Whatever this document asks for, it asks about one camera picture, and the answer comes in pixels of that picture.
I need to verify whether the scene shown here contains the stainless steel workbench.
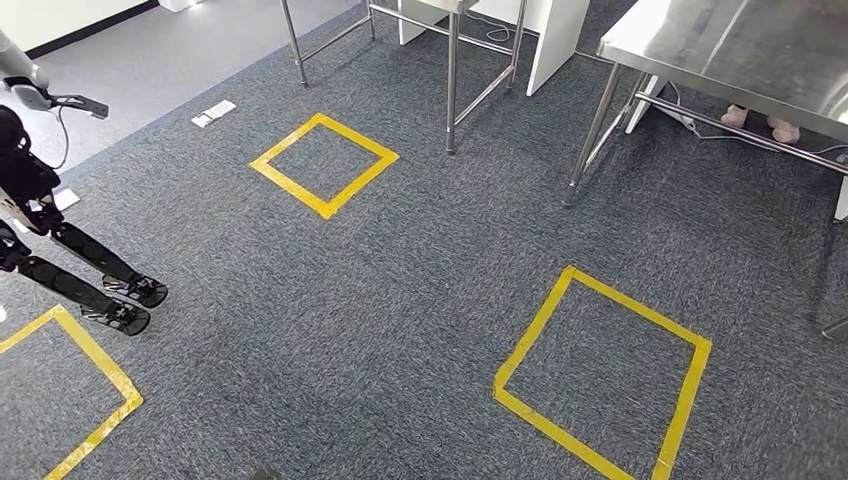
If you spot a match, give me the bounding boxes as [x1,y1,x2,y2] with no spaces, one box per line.
[278,0,531,156]
[563,0,848,342]

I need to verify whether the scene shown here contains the yellow floor tape square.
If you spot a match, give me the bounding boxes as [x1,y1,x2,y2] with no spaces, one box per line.
[249,112,401,221]
[0,304,145,480]
[493,266,713,480]

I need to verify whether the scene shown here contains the black humanoid robot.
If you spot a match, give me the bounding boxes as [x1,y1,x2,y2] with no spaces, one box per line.
[0,29,169,337]

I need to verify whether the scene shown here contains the white partition panel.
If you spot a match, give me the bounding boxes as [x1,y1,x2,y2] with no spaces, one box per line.
[397,0,591,98]

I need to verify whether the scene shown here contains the white power strip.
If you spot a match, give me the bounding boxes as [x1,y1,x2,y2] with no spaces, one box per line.
[652,102,698,132]

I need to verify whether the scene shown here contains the white floor cable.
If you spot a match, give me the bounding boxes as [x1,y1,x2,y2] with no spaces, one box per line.
[463,9,515,42]
[665,79,848,157]

